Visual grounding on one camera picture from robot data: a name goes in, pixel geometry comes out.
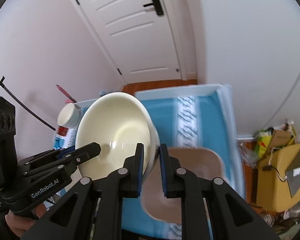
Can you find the green yellow snack bag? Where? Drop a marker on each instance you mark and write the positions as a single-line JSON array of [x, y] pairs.
[[263, 142]]

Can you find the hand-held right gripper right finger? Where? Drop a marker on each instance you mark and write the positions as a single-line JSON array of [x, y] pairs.
[[163, 165]]

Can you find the person's left hand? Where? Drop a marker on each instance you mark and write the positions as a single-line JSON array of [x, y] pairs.
[[20, 222]]

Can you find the printed box with red label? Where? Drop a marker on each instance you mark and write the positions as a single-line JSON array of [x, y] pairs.
[[61, 132]]

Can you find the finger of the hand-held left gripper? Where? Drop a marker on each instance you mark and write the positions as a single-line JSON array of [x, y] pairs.
[[87, 151], [65, 152]]

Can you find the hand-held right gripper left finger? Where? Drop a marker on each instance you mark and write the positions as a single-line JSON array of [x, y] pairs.
[[140, 165]]

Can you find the large cream bowl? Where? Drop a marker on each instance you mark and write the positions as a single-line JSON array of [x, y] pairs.
[[110, 125]]

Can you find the teal tablecloth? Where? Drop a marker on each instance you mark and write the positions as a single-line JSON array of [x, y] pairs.
[[165, 120]]

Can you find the white wardrobe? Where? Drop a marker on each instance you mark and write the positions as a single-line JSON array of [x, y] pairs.
[[240, 42]]

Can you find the white door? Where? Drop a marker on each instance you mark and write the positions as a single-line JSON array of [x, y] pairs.
[[130, 42]]

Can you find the pink square bowl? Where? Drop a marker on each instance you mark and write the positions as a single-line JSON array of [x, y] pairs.
[[202, 160]]

